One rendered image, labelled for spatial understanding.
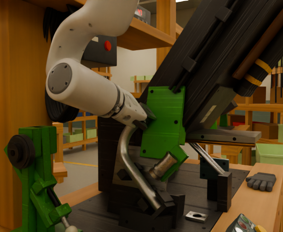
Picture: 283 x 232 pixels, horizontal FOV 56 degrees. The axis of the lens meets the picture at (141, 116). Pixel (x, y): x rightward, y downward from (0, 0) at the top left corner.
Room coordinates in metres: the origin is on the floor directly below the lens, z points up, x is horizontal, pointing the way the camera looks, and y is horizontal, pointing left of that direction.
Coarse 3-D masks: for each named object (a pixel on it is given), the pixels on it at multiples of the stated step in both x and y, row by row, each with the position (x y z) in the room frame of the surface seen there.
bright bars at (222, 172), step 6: (192, 144) 0.84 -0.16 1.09; (198, 150) 0.83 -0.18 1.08; (204, 156) 0.82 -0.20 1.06; (210, 162) 0.81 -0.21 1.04; (216, 168) 0.80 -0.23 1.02; (222, 174) 0.79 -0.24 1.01; (228, 174) 0.80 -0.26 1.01; (222, 180) 0.78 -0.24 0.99; (228, 180) 0.78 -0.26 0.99; (222, 186) 0.78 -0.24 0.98; (228, 186) 0.79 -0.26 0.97; (222, 192) 0.78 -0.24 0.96; (228, 192) 0.79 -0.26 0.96; (222, 198) 0.78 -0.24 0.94; (228, 198) 0.79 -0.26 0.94; (222, 204) 0.78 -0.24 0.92; (228, 204) 0.79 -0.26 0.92; (222, 210) 0.78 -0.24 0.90
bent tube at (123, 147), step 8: (144, 104) 0.78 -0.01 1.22; (152, 112) 0.77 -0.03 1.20; (128, 128) 0.76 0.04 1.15; (136, 128) 0.77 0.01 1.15; (120, 136) 0.77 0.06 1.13; (128, 136) 0.77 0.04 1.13; (120, 144) 0.76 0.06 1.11; (120, 152) 0.76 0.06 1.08; (120, 160) 0.75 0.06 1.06; (128, 160) 0.74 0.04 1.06; (128, 168) 0.73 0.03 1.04; (136, 168) 0.73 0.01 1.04; (136, 176) 0.71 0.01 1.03; (136, 184) 0.71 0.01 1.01; (144, 184) 0.69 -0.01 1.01; (144, 192) 0.68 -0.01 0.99; (152, 192) 0.68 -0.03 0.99; (152, 200) 0.67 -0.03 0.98
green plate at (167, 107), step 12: (156, 96) 0.79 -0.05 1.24; (168, 96) 0.77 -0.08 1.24; (180, 96) 0.75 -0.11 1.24; (156, 108) 0.78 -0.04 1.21; (168, 108) 0.76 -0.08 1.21; (180, 108) 0.74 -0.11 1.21; (156, 120) 0.77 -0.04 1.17; (168, 120) 0.75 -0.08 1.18; (180, 120) 0.73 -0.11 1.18; (144, 132) 0.77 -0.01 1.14; (156, 132) 0.76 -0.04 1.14; (168, 132) 0.74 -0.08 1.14; (180, 132) 0.73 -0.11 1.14; (144, 144) 0.76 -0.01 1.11; (156, 144) 0.75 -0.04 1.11; (168, 144) 0.73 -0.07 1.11; (180, 144) 0.77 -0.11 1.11; (144, 156) 0.75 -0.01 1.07; (156, 156) 0.74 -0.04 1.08
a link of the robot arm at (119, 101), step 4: (116, 84) 0.62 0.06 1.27; (120, 88) 0.61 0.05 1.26; (120, 92) 0.60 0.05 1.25; (120, 96) 0.60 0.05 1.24; (120, 100) 0.60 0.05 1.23; (116, 104) 0.59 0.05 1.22; (120, 104) 0.60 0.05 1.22; (116, 108) 0.59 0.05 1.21; (108, 112) 0.59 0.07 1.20; (112, 112) 0.61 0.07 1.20; (104, 116) 0.60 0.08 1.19; (108, 116) 0.61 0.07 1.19
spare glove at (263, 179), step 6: (258, 174) 1.09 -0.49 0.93; (264, 174) 1.11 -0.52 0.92; (270, 174) 1.10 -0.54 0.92; (246, 180) 1.06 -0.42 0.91; (252, 180) 1.02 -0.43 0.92; (258, 180) 1.02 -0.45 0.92; (264, 180) 1.02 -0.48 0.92; (270, 180) 1.01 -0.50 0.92; (258, 186) 0.98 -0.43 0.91; (264, 186) 0.96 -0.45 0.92; (270, 186) 0.95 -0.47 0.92
